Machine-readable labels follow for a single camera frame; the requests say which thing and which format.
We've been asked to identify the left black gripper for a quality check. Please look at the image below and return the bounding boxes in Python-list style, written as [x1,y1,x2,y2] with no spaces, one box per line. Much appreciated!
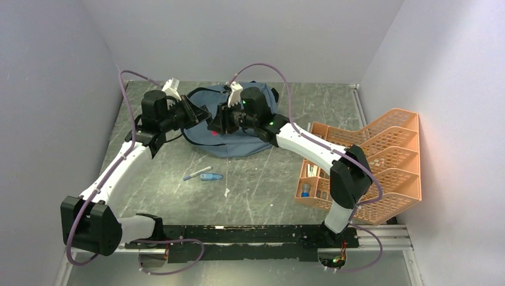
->
[159,94,211,132]

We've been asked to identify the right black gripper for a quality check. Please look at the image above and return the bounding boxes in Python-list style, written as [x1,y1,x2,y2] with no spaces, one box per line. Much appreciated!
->
[207,98,258,135]

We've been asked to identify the blue-grey backpack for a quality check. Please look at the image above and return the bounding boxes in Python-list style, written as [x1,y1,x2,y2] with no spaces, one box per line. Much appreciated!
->
[181,85,272,158]

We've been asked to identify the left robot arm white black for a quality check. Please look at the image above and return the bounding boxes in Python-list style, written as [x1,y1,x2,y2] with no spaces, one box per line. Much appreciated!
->
[60,90,212,256]

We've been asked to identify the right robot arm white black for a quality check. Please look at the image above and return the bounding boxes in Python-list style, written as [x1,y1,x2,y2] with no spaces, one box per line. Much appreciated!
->
[208,82,373,247]

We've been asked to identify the blue pen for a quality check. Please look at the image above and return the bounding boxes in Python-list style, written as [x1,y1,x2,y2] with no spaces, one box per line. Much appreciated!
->
[183,166,213,181]

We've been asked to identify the blue-capped item in organizer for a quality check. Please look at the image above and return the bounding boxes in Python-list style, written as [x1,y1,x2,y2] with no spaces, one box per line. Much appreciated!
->
[301,184,311,197]

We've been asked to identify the orange plastic desk organizer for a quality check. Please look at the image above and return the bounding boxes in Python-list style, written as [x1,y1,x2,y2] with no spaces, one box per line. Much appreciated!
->
[310,108,422,225]

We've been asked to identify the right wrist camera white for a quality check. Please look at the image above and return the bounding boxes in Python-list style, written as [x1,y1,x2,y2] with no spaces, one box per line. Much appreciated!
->
[227,82,243,108]

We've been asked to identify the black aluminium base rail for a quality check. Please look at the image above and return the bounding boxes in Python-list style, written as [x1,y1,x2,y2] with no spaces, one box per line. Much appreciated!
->
[66,224,413,263]

